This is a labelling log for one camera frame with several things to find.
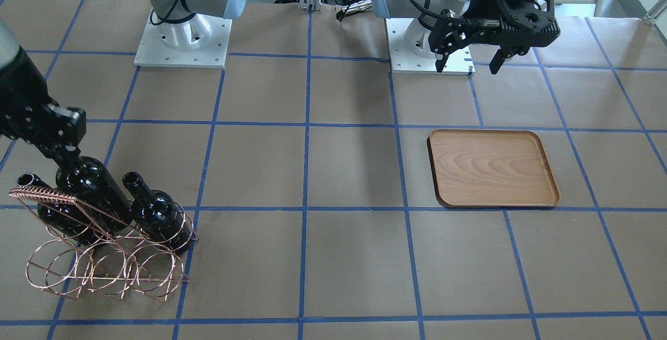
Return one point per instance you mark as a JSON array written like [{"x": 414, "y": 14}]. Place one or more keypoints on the wooden tray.
[{"x": 489, "y": 168}]

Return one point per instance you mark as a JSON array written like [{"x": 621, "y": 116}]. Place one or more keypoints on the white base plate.
[
  {"x": 410, "y": 52},
  {"x": 201, "y": 42}
]

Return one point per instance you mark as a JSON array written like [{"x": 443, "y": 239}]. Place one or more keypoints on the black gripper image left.
[{"x": 22, "y": 101}]

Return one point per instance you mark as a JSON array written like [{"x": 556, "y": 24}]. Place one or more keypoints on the copper wire bottle rack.
[{"x": 112, "y": 266}]

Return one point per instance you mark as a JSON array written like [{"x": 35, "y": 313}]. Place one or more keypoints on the dark wine bottle rack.
[
  {"x": 156, "y": 215},
  {"x": 89, "y": 180},
  {"x": 70, "y": 221}
]

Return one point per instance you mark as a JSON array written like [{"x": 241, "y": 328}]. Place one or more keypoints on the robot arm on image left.
[{"x": 169, "y": 11}]

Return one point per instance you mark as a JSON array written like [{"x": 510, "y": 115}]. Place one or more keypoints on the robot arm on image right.
[{"x": 426, "y": 11}]

